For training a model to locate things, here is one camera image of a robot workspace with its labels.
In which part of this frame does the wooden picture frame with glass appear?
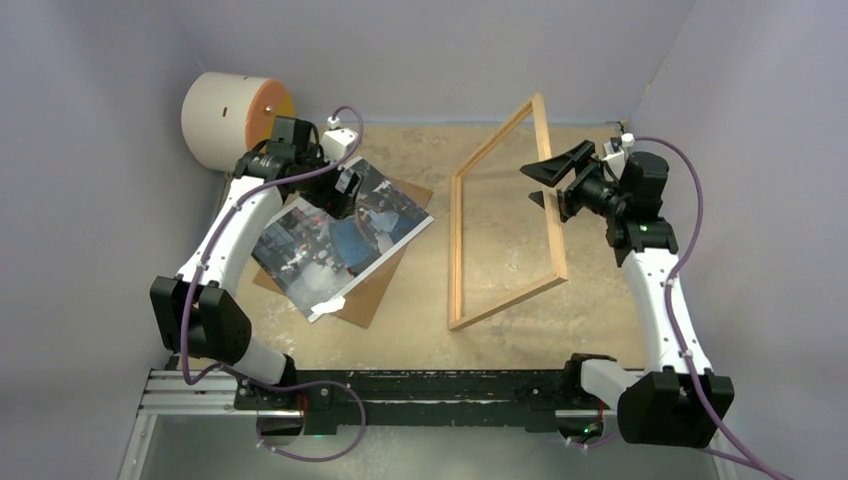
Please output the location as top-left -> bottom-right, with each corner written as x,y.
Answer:
447,92 -> 568,332

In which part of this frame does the glossy printed photo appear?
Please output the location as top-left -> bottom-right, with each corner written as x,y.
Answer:
251,156 -> 435,324

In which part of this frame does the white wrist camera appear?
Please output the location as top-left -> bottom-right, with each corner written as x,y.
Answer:
320,116 -> 360,163
601,132 -> 635,177

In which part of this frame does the white cylindrical drum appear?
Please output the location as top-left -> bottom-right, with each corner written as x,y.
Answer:
181,72 -> 297,173

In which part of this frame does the brown cardboard backing board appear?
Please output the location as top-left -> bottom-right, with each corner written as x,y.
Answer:
252,158 -> 435,330

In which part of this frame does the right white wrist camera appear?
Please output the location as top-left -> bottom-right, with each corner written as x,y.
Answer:
601,132 -> 635,177

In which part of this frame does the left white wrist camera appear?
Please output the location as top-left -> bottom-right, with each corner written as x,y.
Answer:
320,116 -> 360,163

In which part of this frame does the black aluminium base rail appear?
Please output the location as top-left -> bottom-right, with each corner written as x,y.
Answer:
137,368 -> 723,439

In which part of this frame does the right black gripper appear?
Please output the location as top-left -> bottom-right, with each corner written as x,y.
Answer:
521,141 -> 629,224

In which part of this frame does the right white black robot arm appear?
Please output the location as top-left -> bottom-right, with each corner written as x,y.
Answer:
520,141 -> 735,448

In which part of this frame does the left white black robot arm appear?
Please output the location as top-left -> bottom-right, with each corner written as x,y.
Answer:
150,113 -> 364,409

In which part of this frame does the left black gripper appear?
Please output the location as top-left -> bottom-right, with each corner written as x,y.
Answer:
296,142 -> 363,219

